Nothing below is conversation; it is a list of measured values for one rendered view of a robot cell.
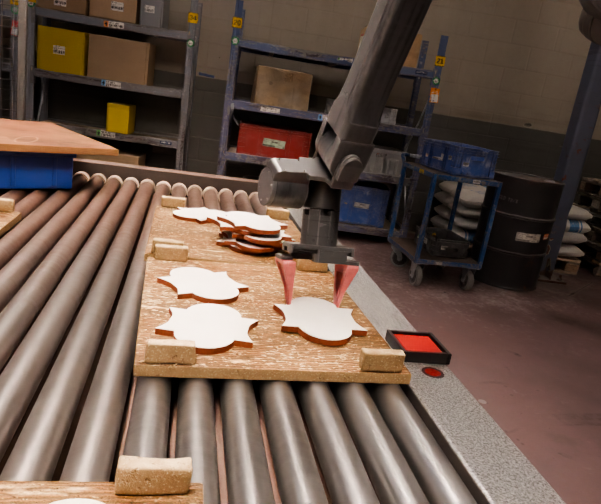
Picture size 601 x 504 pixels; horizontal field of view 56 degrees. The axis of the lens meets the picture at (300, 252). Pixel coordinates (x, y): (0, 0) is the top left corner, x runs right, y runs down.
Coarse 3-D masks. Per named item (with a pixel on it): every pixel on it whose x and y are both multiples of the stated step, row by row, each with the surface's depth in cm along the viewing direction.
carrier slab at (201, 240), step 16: (160, 208) 141; (160, 224) 126; (176, 224) 128; (192, 224) 131; (208, 224) 133; (288, 224) 145; (192, 240) 118; (208, 240) 120; (144, 256) 106; (192, 256) 108; (208, 256) 109; (224, 256) 111; (240, 256) 112; (256, 256) 114; (272, 256) 116
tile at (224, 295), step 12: (168, 276) 92; (180, 276) 93; (192, 276) 94; (204, 276) 95; (216, 276) 96; (180, 288) 88; (192, 288) 89; (204, 288) 90; (216, 288) 91; (228, 288) 91; (240, 288) 93; (204, 300) 86; (216, 300) 87; (228, 300) 88
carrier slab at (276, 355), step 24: (168, 264) 101; (192, 264) 103; (216, 264) 105; (240, 264) 108; (144, 288) 89; (168, 288) 90; (264, 288) 97; (312, 288) 101; (144, 312) 80; (168, 312) 81; (240, 312) 85; (264, 312) 87; (360, 312) 93; (144, 336) 73; (168, 336) 74; (264, 336) 78; (288, 336) 80; (360, 336) 83; (216, 360) 70; (240, 360) 70; (264, 360) 71; (288, 360) 72; (312, 360) 74; (336, 360) 75
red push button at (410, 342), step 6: (396, 336) 87; (402, 336) 88; (408, 336) 88; (414, 336) 88; (420, 336) 89; (426, 336) 89; (402, 342) 85; (408, 342) 86; (414, 342) 86; (420, 342) 86; (426, 342) 87; (432, 342) 87; (408, 348) 84; (414, 348) 84; (420, 348) 84; (426, 348) 85; (432, 348) 85; (438, 348) 85
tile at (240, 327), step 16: (208, 304) 84; (176, 320) 77; (192, 320) 77; (208, 320) 78; (224, 320) 79; (240, 320) 80; (256, 320) 81; (176, 336) 72; (192, 336) 73; (208, 336) 73; (224, 336) 74; (240, 336) 75; (208, 352) 71
